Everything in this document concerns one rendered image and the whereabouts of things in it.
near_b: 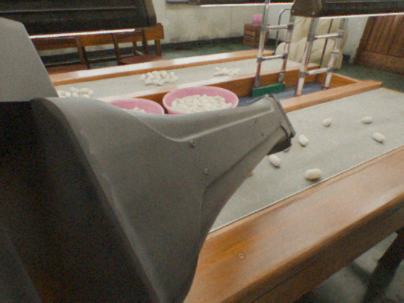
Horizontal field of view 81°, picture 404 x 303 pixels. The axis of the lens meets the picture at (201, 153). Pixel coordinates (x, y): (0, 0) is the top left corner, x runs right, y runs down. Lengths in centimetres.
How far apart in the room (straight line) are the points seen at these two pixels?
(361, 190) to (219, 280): 34
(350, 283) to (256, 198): 95
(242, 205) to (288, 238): 11
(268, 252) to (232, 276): 7
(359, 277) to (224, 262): 110
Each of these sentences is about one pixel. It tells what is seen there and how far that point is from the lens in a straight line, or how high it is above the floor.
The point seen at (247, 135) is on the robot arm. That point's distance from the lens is 16.
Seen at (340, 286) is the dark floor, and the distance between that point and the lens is 136.
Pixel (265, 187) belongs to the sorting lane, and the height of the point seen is 74.
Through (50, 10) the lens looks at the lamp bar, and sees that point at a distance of 40.
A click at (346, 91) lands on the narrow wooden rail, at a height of 76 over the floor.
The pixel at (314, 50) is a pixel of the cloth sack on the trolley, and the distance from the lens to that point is 340.
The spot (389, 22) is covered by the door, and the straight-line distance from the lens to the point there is 508.
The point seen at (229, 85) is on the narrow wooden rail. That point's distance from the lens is 109.
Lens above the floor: 109
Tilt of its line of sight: 35 degrees down
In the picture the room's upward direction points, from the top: straight up
